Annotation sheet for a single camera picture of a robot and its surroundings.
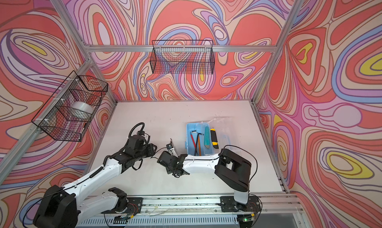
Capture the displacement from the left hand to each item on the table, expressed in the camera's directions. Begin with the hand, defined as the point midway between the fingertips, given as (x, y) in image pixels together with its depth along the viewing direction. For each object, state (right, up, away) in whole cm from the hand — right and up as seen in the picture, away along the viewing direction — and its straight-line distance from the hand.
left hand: (156, 146), depth 86 cm
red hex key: (+22, +1, +11) cm, 24 cm away
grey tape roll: (-32, +21, -16) cm, 41 cm away
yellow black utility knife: (+34, +4, +3) cm, 35 cm away
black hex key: (+24, +1, +10) cm, 26 cm away
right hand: (+10, -12, 0) cm, 16 cm away
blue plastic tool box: (+26, +11, +11) cm, 30 cm away
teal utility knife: (+30, +5, +4) cm, 30 cm away
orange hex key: (+26, -2, +9) cm, 27 cm away
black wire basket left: (-38, +20, -16) cm, 46 cm away
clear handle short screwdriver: (+10, 0, -9) cm, 14 cm away
